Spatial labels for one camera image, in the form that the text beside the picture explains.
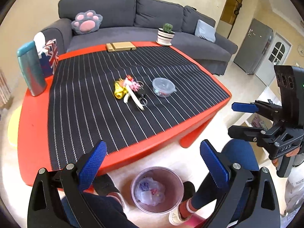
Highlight union jack tissue box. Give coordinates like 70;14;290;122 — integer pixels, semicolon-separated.
33;32;59;78

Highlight left foot slipper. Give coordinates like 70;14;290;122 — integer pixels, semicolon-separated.
93;174;125;209

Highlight pink toy keychain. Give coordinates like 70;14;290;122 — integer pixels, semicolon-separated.
124;75;141;92

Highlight teal tumbler bottle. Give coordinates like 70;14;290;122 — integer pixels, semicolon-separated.
17;40;47;97

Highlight foot slipper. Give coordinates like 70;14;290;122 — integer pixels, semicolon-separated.
93;174;125;209
169;181;195;226

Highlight person's right hand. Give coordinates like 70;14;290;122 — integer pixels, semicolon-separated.
285;146;303;167

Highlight wooden phone stand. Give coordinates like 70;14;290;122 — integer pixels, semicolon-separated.
106;42;137;52

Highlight black striped table mat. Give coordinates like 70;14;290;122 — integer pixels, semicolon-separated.
48;46;230;170

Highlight grey refrigerator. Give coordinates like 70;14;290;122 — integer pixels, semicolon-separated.
233;19;274;75

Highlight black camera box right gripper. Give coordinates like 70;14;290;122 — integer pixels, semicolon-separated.
274;65;303;129

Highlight person's leg jeans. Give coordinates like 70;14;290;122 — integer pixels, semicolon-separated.
189;139;259;210
60;192;139;228

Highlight translucent pink trash bin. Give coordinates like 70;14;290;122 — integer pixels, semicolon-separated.
130;167;184;215

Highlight cat paw cushion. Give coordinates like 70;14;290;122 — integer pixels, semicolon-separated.
71;10;103;35

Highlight person's right leg jeans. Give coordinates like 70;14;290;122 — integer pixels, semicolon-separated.
189;139;259;210

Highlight white panel door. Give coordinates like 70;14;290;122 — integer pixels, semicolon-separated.
255;33;291;86

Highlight light blue cushion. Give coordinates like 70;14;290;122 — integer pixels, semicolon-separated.
194;20;216;43

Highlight potted cactus striped pot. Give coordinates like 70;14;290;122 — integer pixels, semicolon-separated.
156;23;175;46

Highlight right foot slipper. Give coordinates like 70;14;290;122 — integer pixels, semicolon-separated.
169;181;195;226

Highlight red coffee table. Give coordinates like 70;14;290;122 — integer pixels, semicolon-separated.
17;42;231;185

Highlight dark grey sofa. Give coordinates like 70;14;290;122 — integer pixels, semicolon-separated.
41;0;238;75

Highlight person's left leg jeans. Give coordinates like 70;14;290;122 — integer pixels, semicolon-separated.
60;192;139;228

